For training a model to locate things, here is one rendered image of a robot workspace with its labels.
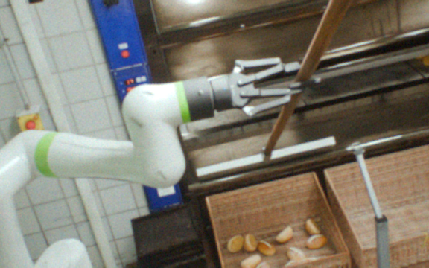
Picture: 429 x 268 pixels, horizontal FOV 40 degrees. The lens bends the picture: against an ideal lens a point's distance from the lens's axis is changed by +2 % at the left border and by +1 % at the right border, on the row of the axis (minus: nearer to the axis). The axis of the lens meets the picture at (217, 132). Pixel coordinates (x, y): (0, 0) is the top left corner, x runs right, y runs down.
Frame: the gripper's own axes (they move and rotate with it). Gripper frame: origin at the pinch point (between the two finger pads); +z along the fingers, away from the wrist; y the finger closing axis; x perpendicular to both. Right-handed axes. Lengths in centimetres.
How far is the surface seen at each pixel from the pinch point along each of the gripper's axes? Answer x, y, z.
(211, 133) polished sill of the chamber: -143, -22, -15
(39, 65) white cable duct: -109, -58, -79
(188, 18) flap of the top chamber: -104, -63, -16
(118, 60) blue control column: -111, -54, -48
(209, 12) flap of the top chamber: -104, -64, -7
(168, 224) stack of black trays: -145, 14, -43
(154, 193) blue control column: -156, -2, -48
